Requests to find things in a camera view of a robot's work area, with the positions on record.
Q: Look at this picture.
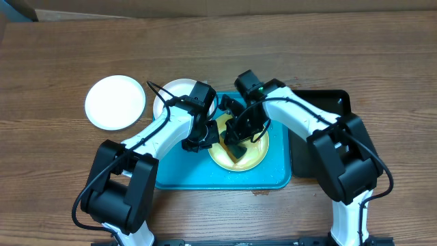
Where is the yellow plate with stain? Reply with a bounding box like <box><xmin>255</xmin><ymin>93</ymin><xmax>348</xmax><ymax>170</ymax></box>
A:
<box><xmin>208</xmin><ymin>132</ymin><xmax>269</xmax><ymax>172</ymax></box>

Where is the green yellow sponge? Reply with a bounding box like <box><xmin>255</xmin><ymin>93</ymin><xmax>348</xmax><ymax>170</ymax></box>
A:
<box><xmin>228</xmin><ymin>144</ymin><xmax>247</xmax><ymax>159</ymax></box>

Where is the white plate with stain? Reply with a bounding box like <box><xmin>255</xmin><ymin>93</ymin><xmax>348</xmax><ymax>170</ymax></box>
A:
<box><xmin>84</xmin><ymin>75</ymin><xmax>146</xmax><ymax>131</ymax></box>

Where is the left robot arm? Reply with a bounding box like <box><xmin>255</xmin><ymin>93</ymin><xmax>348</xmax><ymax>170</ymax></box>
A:
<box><xmin>72</xmin><ymin>81</ymin><xmax>219</xmax><ymax>245</ymax></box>

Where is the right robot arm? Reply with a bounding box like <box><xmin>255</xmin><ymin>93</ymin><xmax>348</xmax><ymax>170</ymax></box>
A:
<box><xmin>218</xmin><ymin>70</ymin><xmax>384</xmax><ymax>245</ymax></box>

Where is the blue plastic tray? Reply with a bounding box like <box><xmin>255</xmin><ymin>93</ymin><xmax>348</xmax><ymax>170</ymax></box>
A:
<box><xmin>156</xmin><ymin>121</ymin><xmax>292</xmax><ymax>190</ymax></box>

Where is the black water tray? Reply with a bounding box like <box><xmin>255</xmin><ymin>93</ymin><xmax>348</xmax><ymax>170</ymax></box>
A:
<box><xmin>289</xmin><ymin>90</ymin><xmax>351</xmax><ymax>178</ymax></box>

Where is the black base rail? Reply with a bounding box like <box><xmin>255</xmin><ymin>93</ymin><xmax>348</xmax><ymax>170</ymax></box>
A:
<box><xmin>91</xmin><ymin>236</ymin><xmax>395</xmax><ymax>246</ymax></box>

